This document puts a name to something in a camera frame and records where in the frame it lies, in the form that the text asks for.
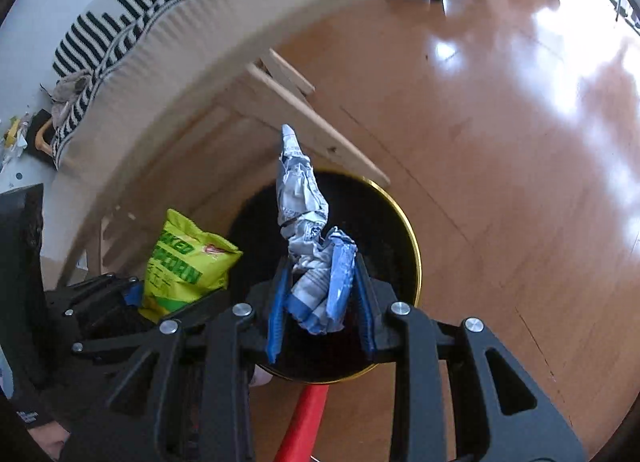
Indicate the person's leg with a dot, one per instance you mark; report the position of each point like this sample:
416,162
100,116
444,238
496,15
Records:
47,442

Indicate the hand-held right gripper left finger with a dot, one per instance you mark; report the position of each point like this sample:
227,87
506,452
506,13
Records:
277,322

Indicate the black bin with gold rim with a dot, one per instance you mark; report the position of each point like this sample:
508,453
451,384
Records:
385,242

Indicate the striped sofa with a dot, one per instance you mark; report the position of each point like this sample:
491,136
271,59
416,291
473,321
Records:
100,37

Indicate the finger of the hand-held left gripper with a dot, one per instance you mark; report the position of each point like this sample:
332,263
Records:
115,339
100,292

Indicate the brown-grey cloth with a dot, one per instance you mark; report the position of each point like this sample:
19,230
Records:
70,92

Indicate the red bar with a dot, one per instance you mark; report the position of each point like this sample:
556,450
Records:
305,422

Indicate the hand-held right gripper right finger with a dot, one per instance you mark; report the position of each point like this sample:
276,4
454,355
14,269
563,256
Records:
364,317

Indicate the grey-white packet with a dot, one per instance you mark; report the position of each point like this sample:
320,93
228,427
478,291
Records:
300,202

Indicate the yellow-green snack bag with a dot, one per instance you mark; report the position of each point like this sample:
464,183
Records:
185,262

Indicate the yellow item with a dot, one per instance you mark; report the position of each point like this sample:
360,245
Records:
11,134

